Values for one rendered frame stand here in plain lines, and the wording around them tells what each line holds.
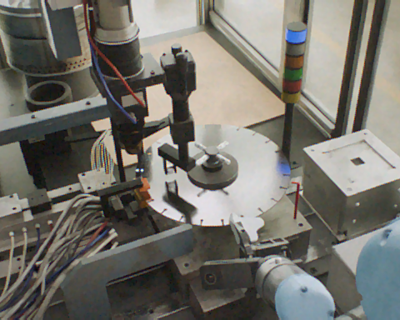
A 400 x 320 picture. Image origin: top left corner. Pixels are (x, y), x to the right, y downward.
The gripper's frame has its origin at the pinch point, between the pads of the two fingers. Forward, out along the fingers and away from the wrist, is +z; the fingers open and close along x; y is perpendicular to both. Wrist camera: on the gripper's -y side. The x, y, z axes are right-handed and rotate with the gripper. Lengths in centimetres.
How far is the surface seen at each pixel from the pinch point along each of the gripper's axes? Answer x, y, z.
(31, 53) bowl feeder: 50, -36, 60
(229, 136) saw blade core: 20.8, 7.2, 20.1
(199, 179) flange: 14.0, -3.2, 8.2
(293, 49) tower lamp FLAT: 37.8, 23.7, 16.1
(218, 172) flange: 14.6, 1.1, 8.7
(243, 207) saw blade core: 7.9, 3.4, 0.7
